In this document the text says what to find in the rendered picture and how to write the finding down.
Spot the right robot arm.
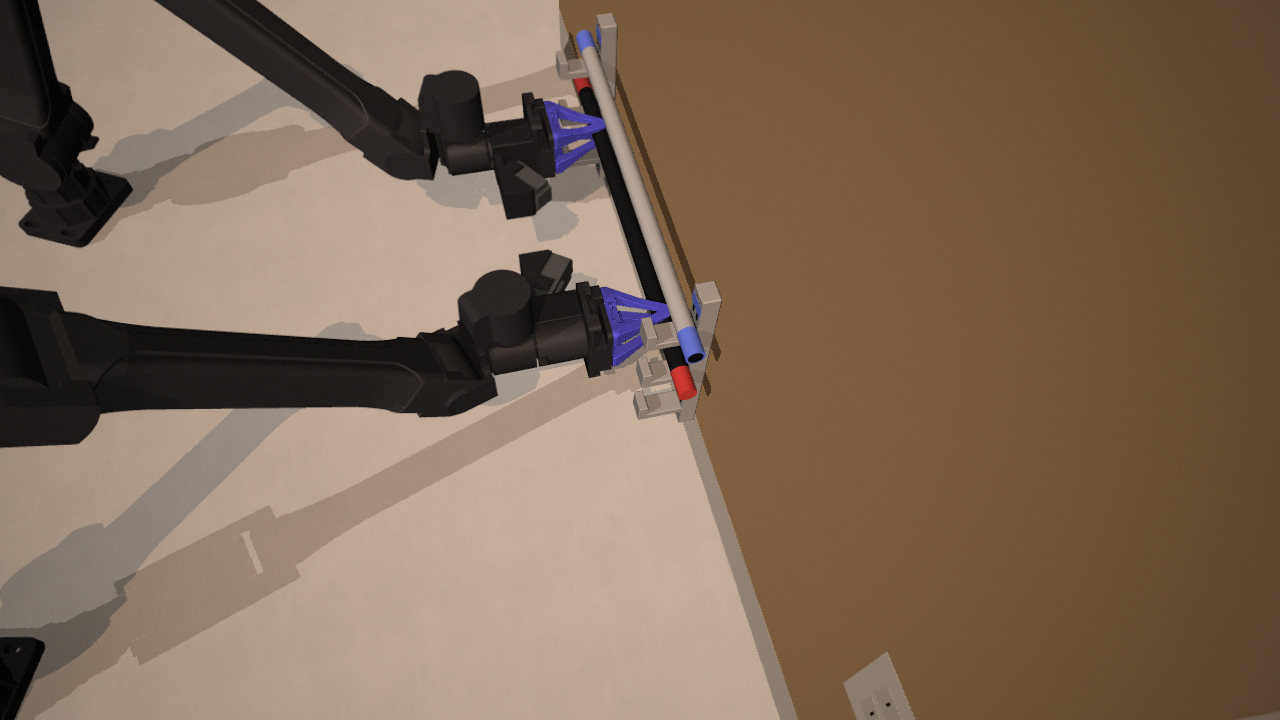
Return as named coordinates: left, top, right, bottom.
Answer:
left=0, top=249, right=582, bottom=448

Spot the grey metal bar with blue ends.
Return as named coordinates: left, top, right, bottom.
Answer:
left=576, top=29, right=707, bottom=364

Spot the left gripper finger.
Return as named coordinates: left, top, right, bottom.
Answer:
left=544, top=101, right=605, bottom=149
left=554, top=135, right=596, bottom=174

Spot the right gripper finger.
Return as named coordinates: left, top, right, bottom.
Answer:
left=612, top=311, right=652, bottom=366
left=600, top=287, right=669, bottom=346

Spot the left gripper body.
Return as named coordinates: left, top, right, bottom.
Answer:
left=484, top=92, right=556, bottom=178

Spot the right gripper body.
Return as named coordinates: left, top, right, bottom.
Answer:
left=532, top=281, right=614, bottom=378

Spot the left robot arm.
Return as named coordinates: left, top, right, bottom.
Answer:
left=0, top=0, right=552, bottom=249

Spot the black bar with red ends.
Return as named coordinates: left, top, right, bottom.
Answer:
left=573, top=78, right=698, bottom=400

